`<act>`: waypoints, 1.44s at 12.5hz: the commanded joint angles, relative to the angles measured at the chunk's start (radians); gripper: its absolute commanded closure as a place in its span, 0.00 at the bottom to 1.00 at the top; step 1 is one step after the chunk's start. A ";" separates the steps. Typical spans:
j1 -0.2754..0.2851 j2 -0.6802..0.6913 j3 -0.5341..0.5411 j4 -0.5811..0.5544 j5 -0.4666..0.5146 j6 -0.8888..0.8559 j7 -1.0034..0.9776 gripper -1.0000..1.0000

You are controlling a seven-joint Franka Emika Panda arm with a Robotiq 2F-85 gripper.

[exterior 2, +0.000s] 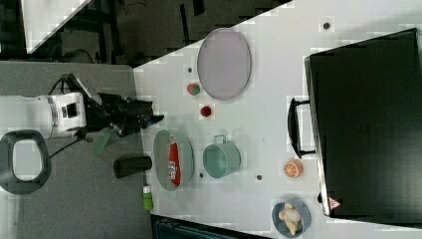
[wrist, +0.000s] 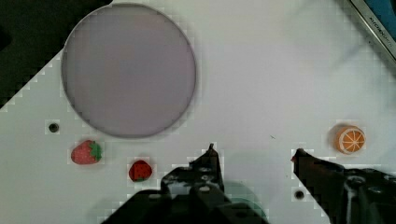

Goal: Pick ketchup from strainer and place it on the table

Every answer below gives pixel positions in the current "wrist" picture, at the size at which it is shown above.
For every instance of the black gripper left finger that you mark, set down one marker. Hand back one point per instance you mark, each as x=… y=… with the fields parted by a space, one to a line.
x=188 y=195

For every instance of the light red toy strawberry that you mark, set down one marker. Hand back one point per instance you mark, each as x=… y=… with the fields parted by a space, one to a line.
x=88 y=152

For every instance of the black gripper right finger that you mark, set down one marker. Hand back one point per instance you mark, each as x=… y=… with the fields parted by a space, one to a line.
x=348 y=196

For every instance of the round lilac plate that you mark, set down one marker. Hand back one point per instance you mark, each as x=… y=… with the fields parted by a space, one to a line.
x=128 y=70

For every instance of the dark red toy strawberry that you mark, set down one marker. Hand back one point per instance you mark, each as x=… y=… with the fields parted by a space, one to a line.
x=140 y=171

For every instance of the silver toaster oven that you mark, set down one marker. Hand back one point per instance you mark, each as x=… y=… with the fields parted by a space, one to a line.
x=379 y=18

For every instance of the toy orange half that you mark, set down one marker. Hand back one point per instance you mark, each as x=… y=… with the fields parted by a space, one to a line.
x=349 y=139

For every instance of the teal green cup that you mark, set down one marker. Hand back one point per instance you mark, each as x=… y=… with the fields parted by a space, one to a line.
x=238 y=192

